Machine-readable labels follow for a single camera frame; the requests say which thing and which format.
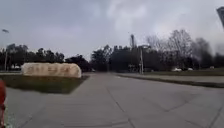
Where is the red object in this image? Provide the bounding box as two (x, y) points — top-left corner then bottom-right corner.
(0, 79), (7, 128)

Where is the tall tower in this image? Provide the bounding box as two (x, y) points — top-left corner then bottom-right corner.
(129, 33), (136, 49)

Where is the grass patch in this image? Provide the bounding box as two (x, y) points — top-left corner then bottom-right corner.
(0, 73), (90, 95)

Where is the white car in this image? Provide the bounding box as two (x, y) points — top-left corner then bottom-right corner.
(171, 67), (183, 73)

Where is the row of dark trees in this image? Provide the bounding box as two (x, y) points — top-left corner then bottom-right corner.
(0, 29), (224, 73)

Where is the grey concrete slab pavement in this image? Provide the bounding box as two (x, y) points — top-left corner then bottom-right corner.
(4, 72), (224, 128)

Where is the large pale inscribed boulder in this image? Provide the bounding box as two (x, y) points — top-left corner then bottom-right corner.
(21, 62), (83, 79)

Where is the street lamp pole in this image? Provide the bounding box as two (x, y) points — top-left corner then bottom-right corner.
(1, 28), (10, 72)

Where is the grass strip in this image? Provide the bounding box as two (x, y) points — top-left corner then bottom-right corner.
(116, 68), (224, 89)

